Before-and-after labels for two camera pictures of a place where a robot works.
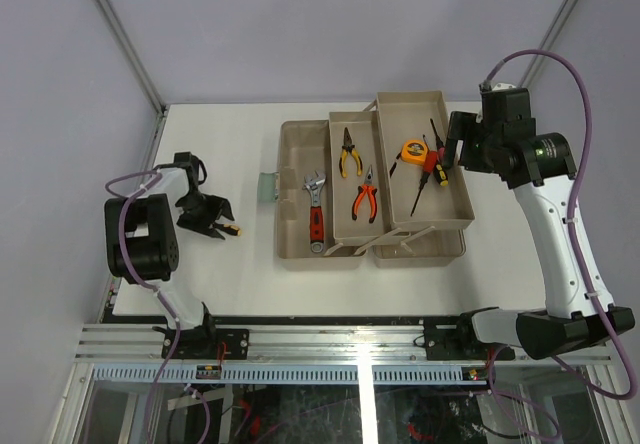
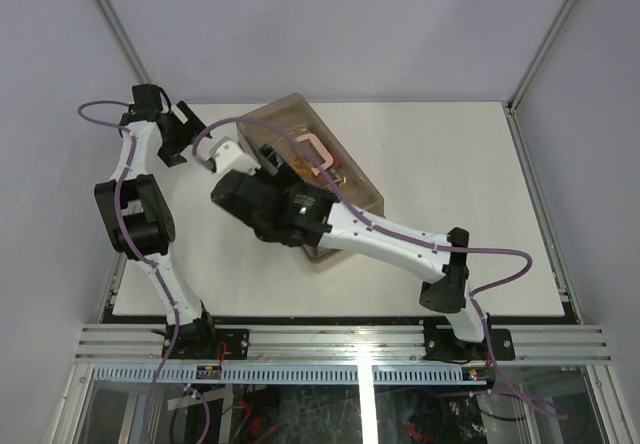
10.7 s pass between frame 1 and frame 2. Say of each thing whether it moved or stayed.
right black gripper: moved
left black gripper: moved
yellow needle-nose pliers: moved
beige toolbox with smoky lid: moved
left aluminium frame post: stayed
